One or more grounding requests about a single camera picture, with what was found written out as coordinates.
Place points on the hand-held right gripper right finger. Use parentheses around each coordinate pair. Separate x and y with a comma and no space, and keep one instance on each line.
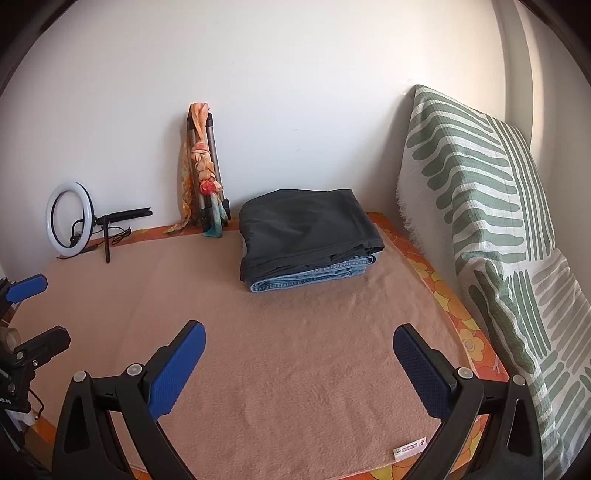
(425,374)

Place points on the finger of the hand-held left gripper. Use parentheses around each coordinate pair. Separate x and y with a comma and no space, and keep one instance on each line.
(30,284)
(41,344)

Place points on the peach blanket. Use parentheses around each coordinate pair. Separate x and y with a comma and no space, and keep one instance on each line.
(286,360)

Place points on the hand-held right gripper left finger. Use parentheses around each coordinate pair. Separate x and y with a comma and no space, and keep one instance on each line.
(178,369)

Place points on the folded blue jeans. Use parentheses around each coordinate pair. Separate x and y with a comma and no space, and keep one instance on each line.
(300,279)

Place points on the orange floral mattress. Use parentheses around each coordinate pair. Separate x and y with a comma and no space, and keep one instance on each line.
(466,323)

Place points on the dark grey pants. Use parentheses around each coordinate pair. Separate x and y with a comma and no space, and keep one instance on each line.
(304,226)

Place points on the small black tripod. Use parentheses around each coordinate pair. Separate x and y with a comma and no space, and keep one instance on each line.
(124,214)

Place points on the green white patterned pillow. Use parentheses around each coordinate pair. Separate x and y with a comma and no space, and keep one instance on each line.
(461,184)

